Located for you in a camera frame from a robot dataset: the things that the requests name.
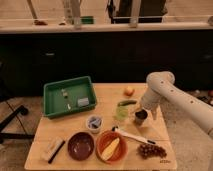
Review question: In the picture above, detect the grey sponge block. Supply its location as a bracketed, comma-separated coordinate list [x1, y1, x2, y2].
[77, 97, 89, 107]

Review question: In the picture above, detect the white scrub brush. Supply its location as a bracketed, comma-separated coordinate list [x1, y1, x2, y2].
[41, 137, 65, 163]

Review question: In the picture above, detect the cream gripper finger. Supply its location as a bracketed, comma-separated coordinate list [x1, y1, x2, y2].
[151, 109, 157, 120]

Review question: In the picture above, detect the fork in tray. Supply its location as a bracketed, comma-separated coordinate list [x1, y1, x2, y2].
[61, 89, 71, 110]

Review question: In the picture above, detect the white handled knife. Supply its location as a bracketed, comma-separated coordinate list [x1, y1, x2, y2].
[112, 126, 156, 145]

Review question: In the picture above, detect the yellow corn cob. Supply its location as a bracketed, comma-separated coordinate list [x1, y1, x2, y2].
[101, 138, 120, 160]

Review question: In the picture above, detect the orange fruit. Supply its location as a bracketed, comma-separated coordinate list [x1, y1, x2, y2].
[124, 86, 135, 96]

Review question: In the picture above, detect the green plastic tray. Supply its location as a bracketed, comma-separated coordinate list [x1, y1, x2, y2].
[43, 76, 97, 119]

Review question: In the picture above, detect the metal cup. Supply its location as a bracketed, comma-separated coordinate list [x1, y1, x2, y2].
[134, 109, 148, 126]

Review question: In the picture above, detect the green chili pepper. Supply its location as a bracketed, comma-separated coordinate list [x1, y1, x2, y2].
[117, 100, 137, 106]

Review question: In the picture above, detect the black chair base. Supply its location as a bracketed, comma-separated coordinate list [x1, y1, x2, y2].
[0, 101, 34, 144]

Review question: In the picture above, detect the bunch of grapes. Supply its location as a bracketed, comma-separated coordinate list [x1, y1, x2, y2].
[138, 143, 167, 159]

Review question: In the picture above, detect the translucent green cup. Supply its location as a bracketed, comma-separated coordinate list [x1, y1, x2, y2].
[115, 106, 128, 121]

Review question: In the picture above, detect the dark purple bowl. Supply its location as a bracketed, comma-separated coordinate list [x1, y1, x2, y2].
[68, 132, 94, 161]

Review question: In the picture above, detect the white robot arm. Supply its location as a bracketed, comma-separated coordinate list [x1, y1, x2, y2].
[141, 71, 213, 139]

